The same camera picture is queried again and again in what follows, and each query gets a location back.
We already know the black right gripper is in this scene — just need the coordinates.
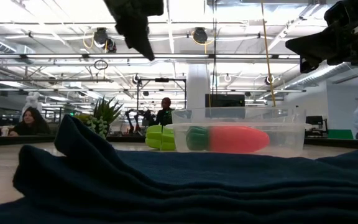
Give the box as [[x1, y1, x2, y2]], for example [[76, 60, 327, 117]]
[[285, 0, 358, 75]]

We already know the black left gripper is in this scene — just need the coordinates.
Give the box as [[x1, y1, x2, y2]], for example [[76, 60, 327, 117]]
[[103, 0, 165, 62]]

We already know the dark green toy bell pepper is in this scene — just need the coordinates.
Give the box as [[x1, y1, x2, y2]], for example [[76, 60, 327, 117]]
[[185, 125, 210, 152]]

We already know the clear plastic tupperware container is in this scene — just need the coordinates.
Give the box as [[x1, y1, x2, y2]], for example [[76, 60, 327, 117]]
[[170, 106, 307, 125], [165, 122, 313, 157]]

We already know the lime green toy produce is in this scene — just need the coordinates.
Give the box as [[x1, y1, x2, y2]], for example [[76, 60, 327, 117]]
[[144, 124, 177, 152]]

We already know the small black desk monitor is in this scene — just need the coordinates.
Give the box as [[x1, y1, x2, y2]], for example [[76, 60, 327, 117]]
[[305, 115, 329, 138]]

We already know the white square pillar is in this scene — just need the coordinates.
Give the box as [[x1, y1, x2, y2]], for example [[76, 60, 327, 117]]
[[186, 63, 211, 110]]

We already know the green panel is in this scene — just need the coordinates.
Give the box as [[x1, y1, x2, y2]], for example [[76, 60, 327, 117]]
[[327, 129, 354, 140]]

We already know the spiky green potted plant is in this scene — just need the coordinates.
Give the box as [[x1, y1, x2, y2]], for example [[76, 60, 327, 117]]
[[92, 96, 123, 133]]

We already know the standing person in dark top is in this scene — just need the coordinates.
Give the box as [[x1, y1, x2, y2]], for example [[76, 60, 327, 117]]
[[155, 96, 176, 127]]

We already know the black monitor screen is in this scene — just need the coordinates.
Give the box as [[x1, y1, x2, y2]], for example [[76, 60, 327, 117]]
[[204, 93, 246, 119]]

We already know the green toy grape bunch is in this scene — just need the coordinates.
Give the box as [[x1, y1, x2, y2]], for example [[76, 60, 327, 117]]
[[84, 115, 109, 139]]

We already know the orange toy carrot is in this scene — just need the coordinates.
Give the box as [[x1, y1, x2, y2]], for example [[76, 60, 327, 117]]
[[208, 125, 270, 154]]

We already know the white plush figure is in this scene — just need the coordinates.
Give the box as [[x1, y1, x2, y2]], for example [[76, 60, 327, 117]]
[[21, 91, 44, 119]]

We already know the seated person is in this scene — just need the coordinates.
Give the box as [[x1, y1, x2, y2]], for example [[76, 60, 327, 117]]
[[9, 106, 52, 137]]

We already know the navy blue folded cloth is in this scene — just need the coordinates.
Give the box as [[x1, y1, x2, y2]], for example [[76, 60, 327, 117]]
[[0, 114, 358, 224]]

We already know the silver ceiling air duct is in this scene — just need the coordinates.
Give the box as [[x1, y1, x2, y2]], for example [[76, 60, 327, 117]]
[[283, 63, 356, 91]]

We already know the black ceiling cable reel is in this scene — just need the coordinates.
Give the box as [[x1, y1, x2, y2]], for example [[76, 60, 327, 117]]
[[191, 27, 209, 45], [92, 27, 118, 54]]

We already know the yellow hanging cable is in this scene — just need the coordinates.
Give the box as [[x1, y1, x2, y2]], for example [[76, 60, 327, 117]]
[[260, 0, 277, 108]]

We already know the black coiled cable loop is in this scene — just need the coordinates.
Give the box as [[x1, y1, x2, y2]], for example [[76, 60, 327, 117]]
[[93, 59, 109, 71]]

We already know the black metal frame stand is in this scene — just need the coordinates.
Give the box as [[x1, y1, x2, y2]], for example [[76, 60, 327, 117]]
[[135, 77, 188, 110]]

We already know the black hanging cable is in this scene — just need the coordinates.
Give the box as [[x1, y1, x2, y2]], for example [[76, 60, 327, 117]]
[[211, 0, 218, 96]]

